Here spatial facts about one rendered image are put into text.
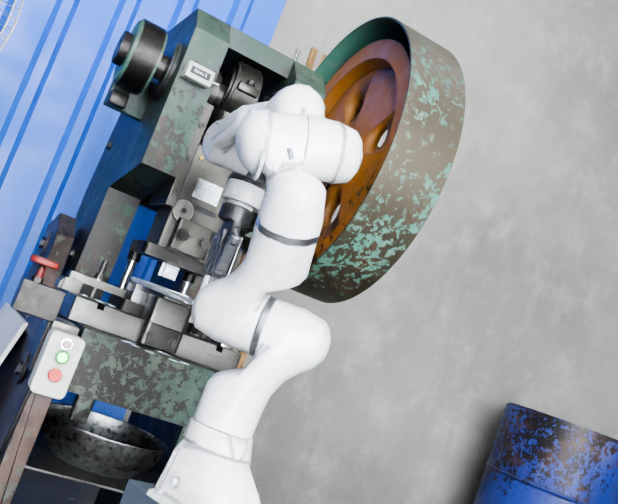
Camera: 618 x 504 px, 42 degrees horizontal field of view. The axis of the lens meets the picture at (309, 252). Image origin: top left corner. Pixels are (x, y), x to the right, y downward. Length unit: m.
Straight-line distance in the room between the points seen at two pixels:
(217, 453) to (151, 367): 0.59
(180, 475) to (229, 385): 0.17
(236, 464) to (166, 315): 0.68
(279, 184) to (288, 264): 0.13
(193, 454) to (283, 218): 0.43
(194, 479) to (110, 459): 0.69
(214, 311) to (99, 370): 0.57
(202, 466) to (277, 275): 0.34
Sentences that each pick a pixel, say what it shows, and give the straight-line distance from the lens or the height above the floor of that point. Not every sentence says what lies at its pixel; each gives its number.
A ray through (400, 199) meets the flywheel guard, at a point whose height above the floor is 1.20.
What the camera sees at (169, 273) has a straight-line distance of 2.15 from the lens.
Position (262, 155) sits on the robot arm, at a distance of 1.33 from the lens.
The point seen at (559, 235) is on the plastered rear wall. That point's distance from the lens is 4.38.
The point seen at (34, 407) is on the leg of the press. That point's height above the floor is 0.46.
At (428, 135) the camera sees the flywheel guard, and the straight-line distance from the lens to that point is 2.03.
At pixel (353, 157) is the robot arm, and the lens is 1.37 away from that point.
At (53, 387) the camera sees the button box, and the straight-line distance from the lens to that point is 1.80.
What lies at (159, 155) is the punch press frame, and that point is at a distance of 2.04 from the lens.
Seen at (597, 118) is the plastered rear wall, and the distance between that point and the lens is 4.58.
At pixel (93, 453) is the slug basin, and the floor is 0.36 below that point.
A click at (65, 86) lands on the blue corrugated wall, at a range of 3.29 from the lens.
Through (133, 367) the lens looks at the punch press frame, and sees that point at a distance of 1.94.
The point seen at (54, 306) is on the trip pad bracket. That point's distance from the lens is 1.87.
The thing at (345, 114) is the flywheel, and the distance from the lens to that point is 2.50.
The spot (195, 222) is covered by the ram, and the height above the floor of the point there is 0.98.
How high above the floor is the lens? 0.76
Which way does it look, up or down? 7 degrees up
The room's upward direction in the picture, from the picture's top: 20 degrees clockwise
